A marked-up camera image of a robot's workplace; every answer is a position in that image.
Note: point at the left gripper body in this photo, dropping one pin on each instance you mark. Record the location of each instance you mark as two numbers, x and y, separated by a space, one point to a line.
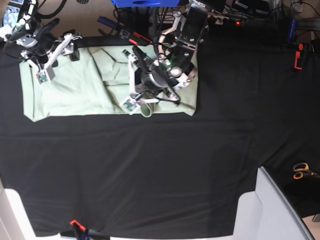
148 84

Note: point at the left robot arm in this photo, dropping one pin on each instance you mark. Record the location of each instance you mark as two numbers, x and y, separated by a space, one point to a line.
175 46

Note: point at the white table frame right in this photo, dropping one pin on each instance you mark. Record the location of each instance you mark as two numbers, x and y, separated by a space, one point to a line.
266 214

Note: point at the white table frame left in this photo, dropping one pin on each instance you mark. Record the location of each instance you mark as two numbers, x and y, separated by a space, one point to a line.
14 222

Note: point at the blue handled clamp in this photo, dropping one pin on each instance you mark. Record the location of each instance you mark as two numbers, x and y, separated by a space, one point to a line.
107 22

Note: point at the red black clamp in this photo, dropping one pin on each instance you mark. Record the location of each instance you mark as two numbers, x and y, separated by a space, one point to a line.
134 38
298 61

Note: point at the orange handled scissors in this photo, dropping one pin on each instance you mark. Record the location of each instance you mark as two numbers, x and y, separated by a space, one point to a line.
302 170

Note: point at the white table frame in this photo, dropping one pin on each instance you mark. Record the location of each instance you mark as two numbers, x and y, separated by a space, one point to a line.
266 214
14 222

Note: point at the red clamp bottom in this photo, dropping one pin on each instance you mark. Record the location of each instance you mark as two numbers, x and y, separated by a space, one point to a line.
83 233

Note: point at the red black clamp right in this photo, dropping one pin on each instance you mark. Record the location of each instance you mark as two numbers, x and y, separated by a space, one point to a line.
298 61

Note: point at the white power strip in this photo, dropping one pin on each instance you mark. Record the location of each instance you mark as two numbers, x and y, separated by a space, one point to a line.
218 19

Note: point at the light green T-shirt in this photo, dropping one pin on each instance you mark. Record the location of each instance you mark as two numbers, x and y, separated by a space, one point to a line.
97 84

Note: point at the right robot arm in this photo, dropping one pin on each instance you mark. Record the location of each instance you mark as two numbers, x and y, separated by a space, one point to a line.
27 36

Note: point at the blue box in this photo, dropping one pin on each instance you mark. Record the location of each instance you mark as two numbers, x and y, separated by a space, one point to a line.
145 3

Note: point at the black table cloth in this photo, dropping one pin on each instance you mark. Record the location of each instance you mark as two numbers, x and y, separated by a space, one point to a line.
171 176

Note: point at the red black clamp top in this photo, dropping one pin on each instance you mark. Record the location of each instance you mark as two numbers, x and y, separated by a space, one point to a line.
134 38

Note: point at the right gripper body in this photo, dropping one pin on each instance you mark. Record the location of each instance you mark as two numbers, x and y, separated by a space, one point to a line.
43 52

